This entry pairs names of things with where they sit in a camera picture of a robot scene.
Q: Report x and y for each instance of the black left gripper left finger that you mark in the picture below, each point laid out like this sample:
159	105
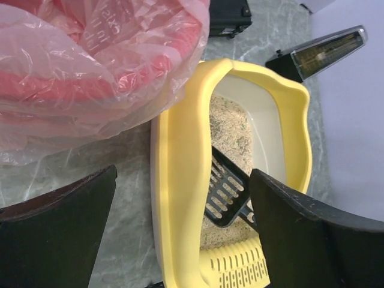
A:
53	240

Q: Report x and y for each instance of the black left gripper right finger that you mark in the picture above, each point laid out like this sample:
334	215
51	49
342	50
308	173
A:
307	243

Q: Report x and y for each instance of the black litter scoop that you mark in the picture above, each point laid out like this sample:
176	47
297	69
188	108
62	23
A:
228	193

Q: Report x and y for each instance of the yellow litter box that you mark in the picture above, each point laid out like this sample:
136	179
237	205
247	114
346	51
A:
181	168

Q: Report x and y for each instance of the red waste basket with liner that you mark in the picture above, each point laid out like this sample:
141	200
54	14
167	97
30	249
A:
73	72

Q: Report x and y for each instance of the black metronome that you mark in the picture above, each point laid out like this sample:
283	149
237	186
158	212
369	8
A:
310	58

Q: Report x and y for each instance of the black carrying case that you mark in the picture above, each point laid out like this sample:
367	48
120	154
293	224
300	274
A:
228	18

